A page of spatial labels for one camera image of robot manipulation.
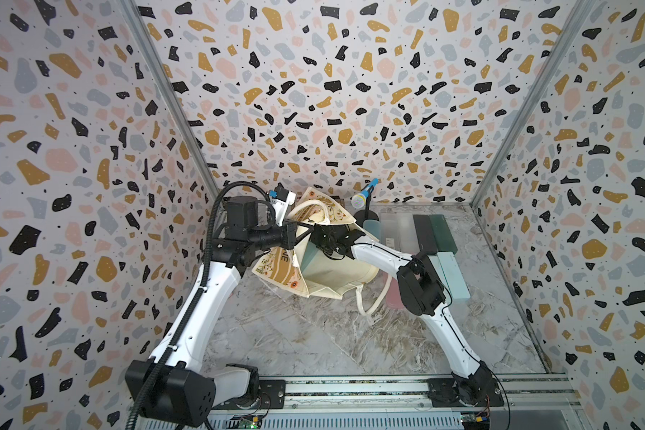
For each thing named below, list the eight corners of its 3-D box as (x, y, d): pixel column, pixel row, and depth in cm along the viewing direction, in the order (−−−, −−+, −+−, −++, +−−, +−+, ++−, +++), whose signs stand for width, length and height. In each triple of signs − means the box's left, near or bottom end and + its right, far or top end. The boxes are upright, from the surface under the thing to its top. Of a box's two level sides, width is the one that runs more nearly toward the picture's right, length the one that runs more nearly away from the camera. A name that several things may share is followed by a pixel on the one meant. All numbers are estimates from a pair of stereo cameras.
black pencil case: (421, 254, 108) (422, 251, 106) (412, 219, 120) (414, 215, 118) (438, 254, 108) (440, 251, 106) (428, 219, 120) (430, 215, 118)
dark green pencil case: (438, 252, 108) (440, 249, 106) (428, 217, 121) (430, 214, 119) (455, 253, 108) (457, 249, 107) (443, 218, 121) (445, 214, 119)
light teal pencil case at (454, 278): (450, 299, 95) (453, 296, 93) (438, 255, 107) (440, 252, 105) (467, 299, 95) (470, 296, 93) (453, 255, 107) (455, 252, 105)
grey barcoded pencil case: (379, 248, 110) (380, 243, 107) (380, 216, 121) (381, 211, 119) (399, 250, 109) (401, 245, 107) (398, 218, 121) (399, 213, 118)
